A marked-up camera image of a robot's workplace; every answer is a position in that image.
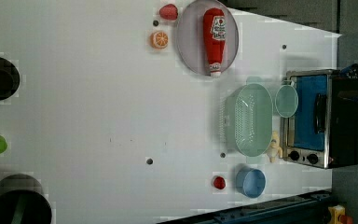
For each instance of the green round lid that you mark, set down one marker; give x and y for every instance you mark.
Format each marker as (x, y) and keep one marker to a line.
(286, 101)

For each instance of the blue metal frame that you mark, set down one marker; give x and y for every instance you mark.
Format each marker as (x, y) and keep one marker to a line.
(308, 208)

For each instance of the toy strawberry near plate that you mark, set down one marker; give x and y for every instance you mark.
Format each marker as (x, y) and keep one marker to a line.
(169, 12)

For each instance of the small red toy fruit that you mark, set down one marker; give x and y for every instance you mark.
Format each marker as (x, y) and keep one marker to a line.
(219, 182)

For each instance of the yellow red clamp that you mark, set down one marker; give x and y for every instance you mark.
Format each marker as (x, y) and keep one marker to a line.
(339, 216)

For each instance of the red plush ketchup bottle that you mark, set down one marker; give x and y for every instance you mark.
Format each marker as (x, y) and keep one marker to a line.
(214, 39)

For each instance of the green plastic strainer basket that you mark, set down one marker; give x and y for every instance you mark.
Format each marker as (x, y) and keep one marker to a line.
(247, 120)

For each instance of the toy orange slice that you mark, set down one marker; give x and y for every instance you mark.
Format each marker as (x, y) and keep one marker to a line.
(159, 40)

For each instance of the blue plastic bowl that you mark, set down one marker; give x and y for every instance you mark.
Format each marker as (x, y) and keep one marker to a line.
(250, 182)

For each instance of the yellow plush toy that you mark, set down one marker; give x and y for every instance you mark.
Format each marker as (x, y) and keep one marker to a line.
(274, 150)

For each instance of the grey round plate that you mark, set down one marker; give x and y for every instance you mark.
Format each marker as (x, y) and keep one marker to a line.
(189, 37)

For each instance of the silver toaster oven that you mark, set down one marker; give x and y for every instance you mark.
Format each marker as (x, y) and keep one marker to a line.
(323, 132)

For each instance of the black round base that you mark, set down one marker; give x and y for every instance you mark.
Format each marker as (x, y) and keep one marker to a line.
(22, 201)

